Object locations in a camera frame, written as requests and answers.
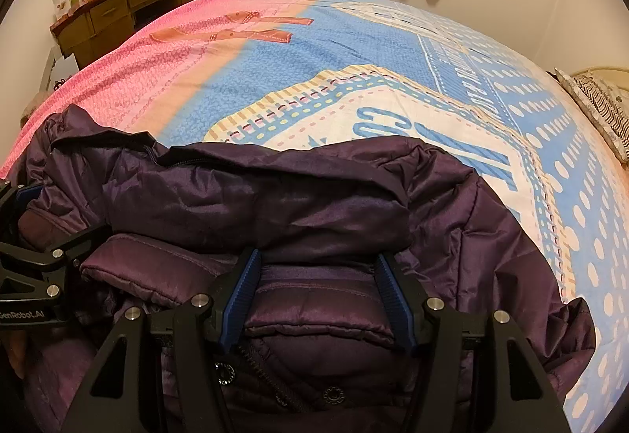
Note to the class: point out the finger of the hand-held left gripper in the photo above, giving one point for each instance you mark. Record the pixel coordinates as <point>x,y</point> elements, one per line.
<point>69,246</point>
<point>27,195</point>

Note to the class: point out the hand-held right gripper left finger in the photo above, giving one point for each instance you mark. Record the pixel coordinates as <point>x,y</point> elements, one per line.
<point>241,295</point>

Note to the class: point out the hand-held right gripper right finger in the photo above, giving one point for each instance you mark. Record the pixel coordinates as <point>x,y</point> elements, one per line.
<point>398,300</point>

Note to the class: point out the purple padded jacket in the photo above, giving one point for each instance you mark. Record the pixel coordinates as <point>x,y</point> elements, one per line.
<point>295,197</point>

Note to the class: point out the white paper bag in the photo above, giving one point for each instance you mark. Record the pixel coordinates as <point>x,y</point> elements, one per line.
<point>64,69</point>

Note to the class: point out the brown wooden desk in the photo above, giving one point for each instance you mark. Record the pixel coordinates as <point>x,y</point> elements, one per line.
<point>98,20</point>

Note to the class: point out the white greeting card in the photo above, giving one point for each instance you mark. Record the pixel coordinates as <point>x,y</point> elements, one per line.
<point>61,1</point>

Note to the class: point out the bed with printed sheet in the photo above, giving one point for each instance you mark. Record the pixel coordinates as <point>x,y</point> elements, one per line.
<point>344,45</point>

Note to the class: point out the grey patterned pillow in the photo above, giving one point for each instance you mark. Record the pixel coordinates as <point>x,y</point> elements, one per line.
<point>599,104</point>

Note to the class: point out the cream wooden headboard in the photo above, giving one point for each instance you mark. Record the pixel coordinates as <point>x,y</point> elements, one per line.
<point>609,69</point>

